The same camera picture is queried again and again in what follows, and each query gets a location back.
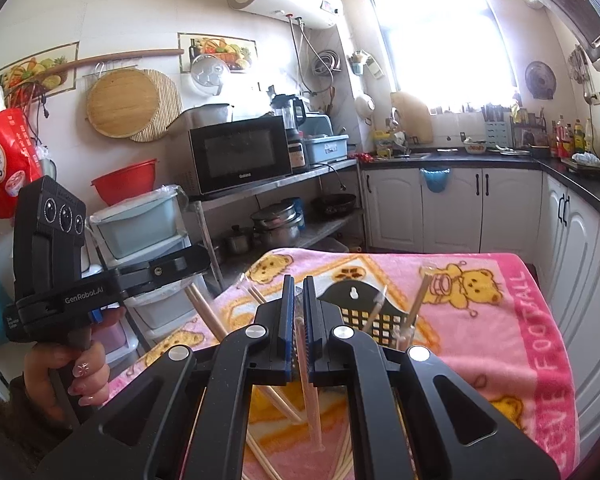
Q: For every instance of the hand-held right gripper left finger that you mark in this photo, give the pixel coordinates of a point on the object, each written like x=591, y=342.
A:
x=287, y=320

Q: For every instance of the grey-blue dish rack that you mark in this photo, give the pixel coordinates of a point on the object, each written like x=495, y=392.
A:
x=325, y=147

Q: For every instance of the small steel pot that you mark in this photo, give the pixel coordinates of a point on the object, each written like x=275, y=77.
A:
x=239, y=242

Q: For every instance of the black blender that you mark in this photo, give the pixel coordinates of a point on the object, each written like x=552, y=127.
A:
x=287, y=115

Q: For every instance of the person's left hand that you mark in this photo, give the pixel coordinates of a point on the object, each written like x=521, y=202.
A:
x=92, y=370

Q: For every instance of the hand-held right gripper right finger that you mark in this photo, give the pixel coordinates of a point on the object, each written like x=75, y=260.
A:
x=307, y=320

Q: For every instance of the black microwave oven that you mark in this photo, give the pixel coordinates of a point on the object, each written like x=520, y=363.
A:
x=240, y=152

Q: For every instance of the thick wooden chopping board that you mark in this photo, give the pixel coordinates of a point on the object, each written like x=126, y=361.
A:
x=415, y=115

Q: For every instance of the green plastic utensil basket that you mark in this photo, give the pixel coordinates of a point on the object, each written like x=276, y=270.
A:
x=352, y=305

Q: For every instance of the red shopping bag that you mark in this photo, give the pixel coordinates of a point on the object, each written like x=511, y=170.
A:
x=7, y=160

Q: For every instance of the stacked steel pots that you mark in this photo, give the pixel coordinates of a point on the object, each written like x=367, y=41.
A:
x=277, y=227

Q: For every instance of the blue hanging bin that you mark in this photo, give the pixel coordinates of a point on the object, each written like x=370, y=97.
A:
x=435, y=180

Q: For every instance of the wooden chopsticks pair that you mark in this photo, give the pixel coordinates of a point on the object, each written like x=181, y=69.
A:
x=377, y=310
x=257, y=294
x=207, y=312
x=417, y=300
x=310, y=400

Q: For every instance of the black wok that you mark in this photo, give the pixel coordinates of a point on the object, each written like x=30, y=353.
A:
x=332, y=205

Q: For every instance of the fruit wall picture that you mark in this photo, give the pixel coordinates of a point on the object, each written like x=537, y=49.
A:
x=220, y=47
x=30, y=70

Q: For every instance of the row of condiment bottles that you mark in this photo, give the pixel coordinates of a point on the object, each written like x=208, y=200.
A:
x=567, y=140

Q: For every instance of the black spice rack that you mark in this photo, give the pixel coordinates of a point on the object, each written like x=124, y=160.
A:
x=527, y=132

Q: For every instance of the round wooden cutting board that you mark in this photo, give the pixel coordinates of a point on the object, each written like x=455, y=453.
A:
x=122, y=102

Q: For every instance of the red plastic basin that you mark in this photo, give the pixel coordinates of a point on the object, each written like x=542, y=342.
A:
x=125, y=182

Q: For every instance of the hanging white colander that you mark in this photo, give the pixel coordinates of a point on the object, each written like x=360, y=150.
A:
x=365, y=106

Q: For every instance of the patterned ceramic bowl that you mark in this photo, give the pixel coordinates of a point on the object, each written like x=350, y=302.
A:
x=475, y=147

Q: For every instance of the black range hood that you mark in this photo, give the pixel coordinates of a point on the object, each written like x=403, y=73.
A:
x=580, y=5

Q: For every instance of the black kitchen countertop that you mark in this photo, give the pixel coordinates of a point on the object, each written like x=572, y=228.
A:
x=580, y=185

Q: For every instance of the kitchen window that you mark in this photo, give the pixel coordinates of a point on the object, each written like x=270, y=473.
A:
x=440, y=40

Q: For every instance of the pink printed bear blanket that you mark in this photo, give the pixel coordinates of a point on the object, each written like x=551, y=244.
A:
x=480, y=320

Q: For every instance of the person's left forearm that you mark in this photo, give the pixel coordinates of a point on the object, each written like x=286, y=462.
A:
x=10, y=430

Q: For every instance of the round woven mat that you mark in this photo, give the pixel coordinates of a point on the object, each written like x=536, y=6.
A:
x=169, y=105

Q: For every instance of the grey plastic drawer tower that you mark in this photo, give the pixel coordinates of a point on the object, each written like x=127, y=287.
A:
x=135, y=220

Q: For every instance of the hanging dark kitchen tools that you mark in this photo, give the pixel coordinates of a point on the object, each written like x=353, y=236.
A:
x=580, y=67

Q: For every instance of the long wooden rolling pin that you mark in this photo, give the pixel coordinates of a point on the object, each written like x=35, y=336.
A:
x=130, y=55

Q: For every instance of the pale knife holder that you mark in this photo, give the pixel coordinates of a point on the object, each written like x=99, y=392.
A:
x=494, y=127

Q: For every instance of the round dark fan cover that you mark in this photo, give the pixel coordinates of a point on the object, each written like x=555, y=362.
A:
x=540, y=79

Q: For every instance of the hanging utensil holder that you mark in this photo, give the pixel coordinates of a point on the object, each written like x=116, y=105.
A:
x=360, y=62

